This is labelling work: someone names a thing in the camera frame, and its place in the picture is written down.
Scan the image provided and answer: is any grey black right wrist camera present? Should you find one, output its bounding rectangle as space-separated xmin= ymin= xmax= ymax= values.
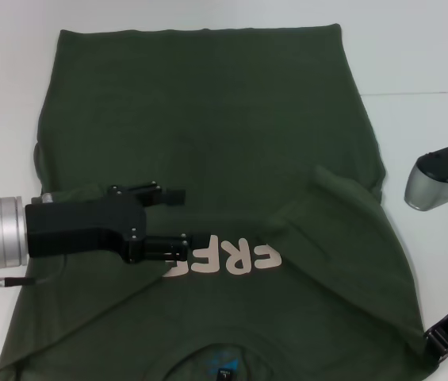
xmin=404 ymin=138 xmax=448 ymax=212

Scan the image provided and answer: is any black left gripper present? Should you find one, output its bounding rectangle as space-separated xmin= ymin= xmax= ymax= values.
xmin=25 ymin=181 xmax=211 ymax=264

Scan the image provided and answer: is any dark green FREE t-shirt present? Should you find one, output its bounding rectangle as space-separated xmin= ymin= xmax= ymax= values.
xmin=0 ymin=23 xmax=438 ymax=381

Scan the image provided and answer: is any left gripper cable with plug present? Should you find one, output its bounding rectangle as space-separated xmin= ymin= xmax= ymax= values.
xmin=0 ymin=269 xmax=48 ymax=296

